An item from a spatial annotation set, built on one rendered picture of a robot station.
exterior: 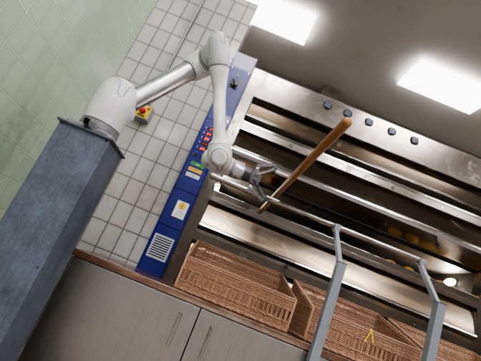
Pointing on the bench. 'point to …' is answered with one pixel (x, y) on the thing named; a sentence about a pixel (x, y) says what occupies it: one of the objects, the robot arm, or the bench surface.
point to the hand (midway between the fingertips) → (281, 188)
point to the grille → (159, 247)
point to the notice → (180, 210)
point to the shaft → (313, 156)
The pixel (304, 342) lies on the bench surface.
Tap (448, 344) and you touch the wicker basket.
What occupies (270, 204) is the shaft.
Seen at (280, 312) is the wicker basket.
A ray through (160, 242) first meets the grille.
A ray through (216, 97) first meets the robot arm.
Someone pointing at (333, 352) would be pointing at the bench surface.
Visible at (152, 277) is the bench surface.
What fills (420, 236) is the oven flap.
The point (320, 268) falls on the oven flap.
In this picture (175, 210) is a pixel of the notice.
